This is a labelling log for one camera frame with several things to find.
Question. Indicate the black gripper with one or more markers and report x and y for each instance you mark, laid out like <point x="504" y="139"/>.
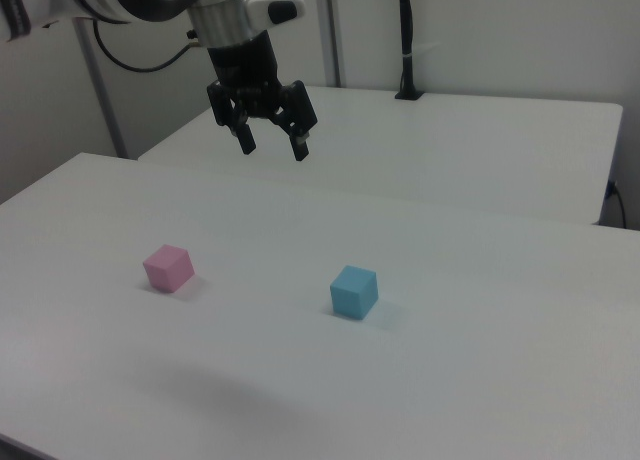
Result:
<point x="245" y="70"/>

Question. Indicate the blue foam cube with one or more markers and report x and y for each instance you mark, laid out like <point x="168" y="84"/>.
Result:
<point x="352" y="295"/>

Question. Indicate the pink foam cube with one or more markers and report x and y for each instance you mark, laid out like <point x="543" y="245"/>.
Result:
<point x="167" y="270"/>

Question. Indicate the grey partition post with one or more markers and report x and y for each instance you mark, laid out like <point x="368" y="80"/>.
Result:
<point x="335" y="30"/>
<point x="102" y="95"/>

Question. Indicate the black camera pole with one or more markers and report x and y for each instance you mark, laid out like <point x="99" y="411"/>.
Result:
<point x="408" y="40"/>

